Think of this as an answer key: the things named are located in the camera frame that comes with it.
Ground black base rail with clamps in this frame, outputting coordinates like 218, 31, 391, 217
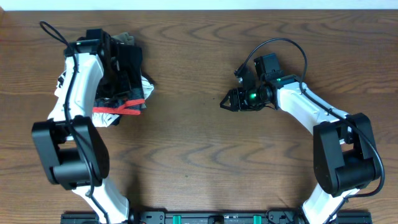
60, 210, 373, 224

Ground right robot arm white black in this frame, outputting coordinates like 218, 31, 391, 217
220, 75, 385, 223

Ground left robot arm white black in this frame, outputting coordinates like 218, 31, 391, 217
32, 29, 129, 223

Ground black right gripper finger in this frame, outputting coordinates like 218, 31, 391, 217
220, 100, 231, 111
222, 90, 232, 101

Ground black shorts with grey waistband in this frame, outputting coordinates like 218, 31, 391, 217
93, 43, 145, 115

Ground white shirt with black print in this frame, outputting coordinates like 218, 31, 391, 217
54, 71, 154, 128

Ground grey-beige folded garment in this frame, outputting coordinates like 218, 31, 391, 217
110, 32, 153, 115

